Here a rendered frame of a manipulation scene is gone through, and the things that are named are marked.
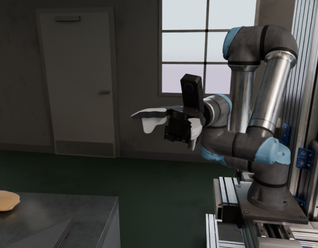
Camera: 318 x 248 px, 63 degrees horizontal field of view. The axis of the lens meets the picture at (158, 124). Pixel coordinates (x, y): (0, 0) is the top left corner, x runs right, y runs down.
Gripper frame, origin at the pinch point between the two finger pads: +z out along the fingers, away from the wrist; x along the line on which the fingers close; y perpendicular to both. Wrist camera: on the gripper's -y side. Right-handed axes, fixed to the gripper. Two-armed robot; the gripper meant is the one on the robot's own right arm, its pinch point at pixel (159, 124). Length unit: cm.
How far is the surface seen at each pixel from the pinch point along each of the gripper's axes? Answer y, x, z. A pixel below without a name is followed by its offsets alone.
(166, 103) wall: 81, 161, -267
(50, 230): 43, 31, 5
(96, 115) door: 114, 249, -217
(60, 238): 43, 26, 5
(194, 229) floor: 153, 40, -147
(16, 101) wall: 114, 373, -164
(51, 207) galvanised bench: 47, 44, -4
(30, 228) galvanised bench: 46, 40, 7
